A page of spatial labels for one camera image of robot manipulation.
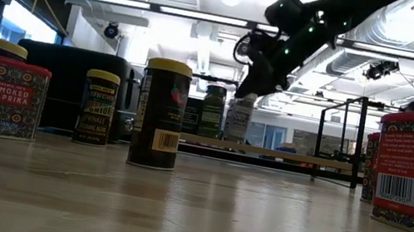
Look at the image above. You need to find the black ceiling dome camera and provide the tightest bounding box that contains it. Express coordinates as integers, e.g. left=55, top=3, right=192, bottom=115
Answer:
left=102, top=22, right=121, bottom=41

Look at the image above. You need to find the black ceiling spotlight cluster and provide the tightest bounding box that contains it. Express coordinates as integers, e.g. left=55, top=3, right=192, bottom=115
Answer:
left=362, top=56, right=402, bottom=86

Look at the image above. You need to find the onion blend yellow-lid spice jar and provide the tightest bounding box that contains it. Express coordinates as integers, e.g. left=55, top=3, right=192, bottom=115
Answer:
left=71, top=66, right=123, bottom=150

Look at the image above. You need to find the black looped gripper cable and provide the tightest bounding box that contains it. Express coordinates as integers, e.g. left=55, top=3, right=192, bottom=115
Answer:
left=231, top=31, right=256, bottom=67

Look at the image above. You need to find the black square spice tin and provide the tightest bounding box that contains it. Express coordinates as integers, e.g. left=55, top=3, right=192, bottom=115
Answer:
left=180, top=96, right=205, bottom=136

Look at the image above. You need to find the wooden shelf with black frame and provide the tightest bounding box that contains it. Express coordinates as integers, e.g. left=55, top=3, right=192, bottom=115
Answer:
left=176, top=67, right=372, bottom=190

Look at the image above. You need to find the black four-slot toaster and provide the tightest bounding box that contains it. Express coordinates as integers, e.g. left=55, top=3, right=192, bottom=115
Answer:
left=3, top=37, right=156, bottom=151

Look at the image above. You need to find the chili print yellow-lid spice jar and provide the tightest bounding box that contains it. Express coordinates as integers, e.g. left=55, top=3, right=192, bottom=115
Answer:
left=125, top=54, right=195, bottom=174

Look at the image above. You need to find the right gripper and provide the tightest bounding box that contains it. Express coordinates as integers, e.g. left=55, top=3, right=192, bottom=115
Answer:
left=234, top=27, right=313, bottom=110

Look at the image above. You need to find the white-lid seasoning jar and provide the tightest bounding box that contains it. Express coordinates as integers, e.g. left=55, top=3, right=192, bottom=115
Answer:
left=221, top=89, right=258, bottom=146

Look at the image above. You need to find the green-lid spice jar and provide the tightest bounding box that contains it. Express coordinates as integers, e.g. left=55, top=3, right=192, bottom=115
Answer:
left=196, top=83, right=229, bottom=141

